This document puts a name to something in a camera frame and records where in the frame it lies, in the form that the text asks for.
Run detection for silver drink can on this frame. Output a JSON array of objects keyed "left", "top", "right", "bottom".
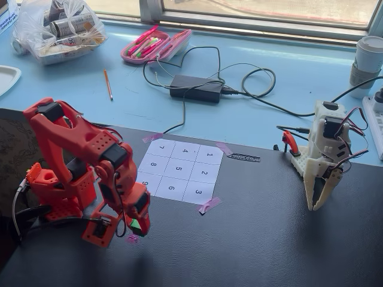
[{"left": 49, "top": 13, "right": 93, "bottom": 38}]

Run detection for pink pen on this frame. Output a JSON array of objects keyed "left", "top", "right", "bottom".
[{"left": 136, "top": 25, "right": 159, "bottom": 42}]

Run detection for red and black servo wires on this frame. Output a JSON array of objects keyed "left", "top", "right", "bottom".
[{"left": 337, "top": 106, "right": 370, "bottom": 175}]

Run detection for white numbered grid paper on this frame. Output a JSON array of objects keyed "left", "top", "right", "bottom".
[{"left": 136, "top": 138, "right": 224, "bottom": 205}]

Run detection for black cord to power strip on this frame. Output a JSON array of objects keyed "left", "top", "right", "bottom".
[{"left": 330, "top": 75, "right": 383, "bottom": 103}]

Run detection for clear plastic bag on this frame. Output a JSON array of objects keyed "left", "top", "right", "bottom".
[{"left": 11, "top": 0, "right": 108, "bottom": 66}]

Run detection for thick black power cord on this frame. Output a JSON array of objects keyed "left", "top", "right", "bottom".
[{"left": 220, "top": 62, "right": 318, "bottom": 118}]

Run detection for orange table clamp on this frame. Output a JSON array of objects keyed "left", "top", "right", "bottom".
[{"left": 282, "top": 130, "right": 301, "bottom": 157}]

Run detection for white paper coffee cup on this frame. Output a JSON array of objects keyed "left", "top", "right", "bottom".
[{"left": 348, "top": 35, "right": 383, "bottom": 100}]

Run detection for orange pencil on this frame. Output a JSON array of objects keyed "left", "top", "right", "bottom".
[{"left": 103, "top": 69, "right": 114, "bottom": 102}]

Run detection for pink pencil case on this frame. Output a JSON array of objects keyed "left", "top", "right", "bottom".
[{"left": 120, "top": 25, "right": 193, "bottom": 68}]

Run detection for dark patterned cloth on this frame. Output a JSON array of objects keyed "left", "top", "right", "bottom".
[{"left": 0, "top": 108, "right": 48, "bottom": 210}]

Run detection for window frame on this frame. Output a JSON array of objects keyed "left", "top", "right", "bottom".
[{"left": 89, "top": 0, "right": 383, "bottom": 46}]

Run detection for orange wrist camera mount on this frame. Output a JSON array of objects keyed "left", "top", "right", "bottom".
[{"left": 81, "top": 213, "right": 118, "bottom": 249}]

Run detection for grey cable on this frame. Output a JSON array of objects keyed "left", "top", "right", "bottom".
[{"left": 11, "top": 178, "right": 31, "bottom": 242}]

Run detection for white plate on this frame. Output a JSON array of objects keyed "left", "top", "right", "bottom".
[{"left": 0, "top": 65, "right": 22, "bottom": 98}]

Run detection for black power adapter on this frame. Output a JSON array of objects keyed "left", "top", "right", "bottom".
[{"left": 169, "top": 74, "right": 225, "bottom": 104}]

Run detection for black wall plug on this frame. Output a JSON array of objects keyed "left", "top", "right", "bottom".
[{"left": 373, "top": 88, "right": 383, "bottom": 111}]

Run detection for white power strip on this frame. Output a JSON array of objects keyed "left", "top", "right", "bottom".
[{"left": 362, "top": 95, "right": 383, "bottom": 160}]

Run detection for thin black adapter cord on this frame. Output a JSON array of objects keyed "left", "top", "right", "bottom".
[{"left": 142, "top": 45, "right": 226, "bottom": 135}]

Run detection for thin white cable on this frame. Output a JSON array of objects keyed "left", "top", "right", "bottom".
[{"left": 154, "top": 57, "right": 180, "bottom": 88}]

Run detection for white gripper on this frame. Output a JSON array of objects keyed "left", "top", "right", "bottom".
[{"left": 305, "top": 157, "right": 345, "bottom": 212}]

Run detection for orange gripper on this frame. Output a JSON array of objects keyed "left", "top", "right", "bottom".
[{"left": 117, "top": 181, "right": 152, "bottom": 238}]

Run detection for black USB cable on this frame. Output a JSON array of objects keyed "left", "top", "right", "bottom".
[{"left": 276, "top": 125, "right": 312, "bottom": 142}]

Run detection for green cube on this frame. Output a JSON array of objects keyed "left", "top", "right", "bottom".
[{"left": 130, "top": 219, "right": 143, "bottom": 236}]

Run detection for crumpled pink tape piece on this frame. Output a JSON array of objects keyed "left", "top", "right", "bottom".
[{"left": 196, "top": 196, "right": 223, "bottom": 215}]

